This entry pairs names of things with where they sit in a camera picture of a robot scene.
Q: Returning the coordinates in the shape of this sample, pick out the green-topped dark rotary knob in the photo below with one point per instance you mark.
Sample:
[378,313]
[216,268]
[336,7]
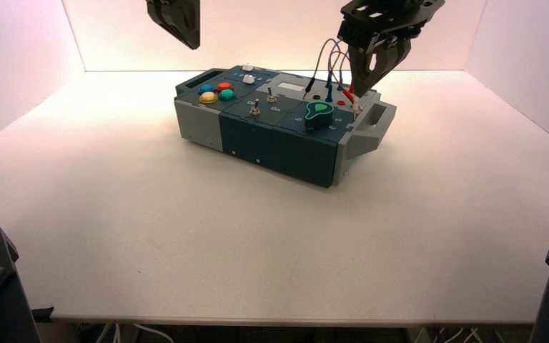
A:
[319,116]

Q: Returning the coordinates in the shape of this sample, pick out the grey and teal control box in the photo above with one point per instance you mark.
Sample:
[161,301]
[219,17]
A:
[255,137]

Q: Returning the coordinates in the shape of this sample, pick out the blue round push button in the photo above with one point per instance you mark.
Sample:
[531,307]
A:
[206,88]

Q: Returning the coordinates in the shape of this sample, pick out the small white knob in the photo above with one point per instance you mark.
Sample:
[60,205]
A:
[249,79]
[247,68]

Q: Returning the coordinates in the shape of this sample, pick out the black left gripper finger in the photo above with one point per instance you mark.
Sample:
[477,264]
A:
[161,14]
[191,23]

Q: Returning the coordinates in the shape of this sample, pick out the red round push button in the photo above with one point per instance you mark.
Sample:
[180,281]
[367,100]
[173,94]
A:
[225,86]

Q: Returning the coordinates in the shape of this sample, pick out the yellow round push button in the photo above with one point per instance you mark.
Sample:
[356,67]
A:
[208,98]

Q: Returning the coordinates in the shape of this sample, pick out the white plug connector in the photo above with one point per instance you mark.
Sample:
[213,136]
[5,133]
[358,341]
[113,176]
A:
[357,107]

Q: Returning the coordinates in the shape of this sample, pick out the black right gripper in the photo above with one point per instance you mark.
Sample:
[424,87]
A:
[378,19]

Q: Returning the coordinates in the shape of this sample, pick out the white rectangular display label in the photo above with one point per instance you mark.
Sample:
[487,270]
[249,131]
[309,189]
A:
[291,86]

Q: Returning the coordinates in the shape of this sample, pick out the green round push button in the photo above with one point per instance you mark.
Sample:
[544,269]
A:
[227,95]

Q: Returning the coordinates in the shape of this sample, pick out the metal toggle switch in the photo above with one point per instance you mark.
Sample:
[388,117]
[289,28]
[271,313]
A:
[254,110]
[270,96]

